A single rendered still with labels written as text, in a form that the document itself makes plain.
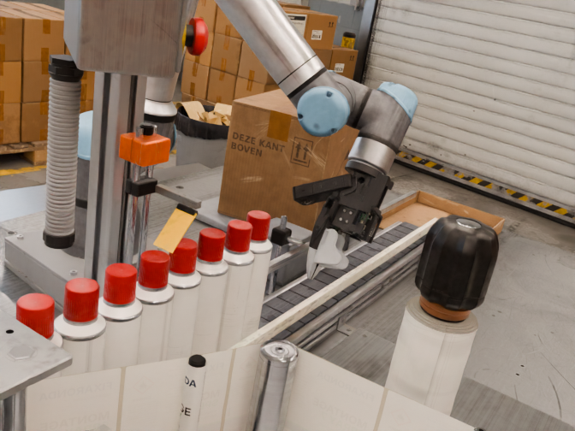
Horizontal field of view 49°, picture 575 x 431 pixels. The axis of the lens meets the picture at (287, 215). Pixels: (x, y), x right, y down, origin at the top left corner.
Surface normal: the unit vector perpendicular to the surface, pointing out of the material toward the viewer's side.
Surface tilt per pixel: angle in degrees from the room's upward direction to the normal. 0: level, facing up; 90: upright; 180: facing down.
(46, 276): 90
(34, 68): 89
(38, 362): 0
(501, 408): 0
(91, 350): 90
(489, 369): 0
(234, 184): 90
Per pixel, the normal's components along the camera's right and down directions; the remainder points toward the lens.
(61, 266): 0.11, -0.93
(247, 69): -0.62, 0.19
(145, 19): 0.37, 0.39
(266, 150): -0.39, 0.27
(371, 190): -0.38, -0.27
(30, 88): 0.74, 0.38
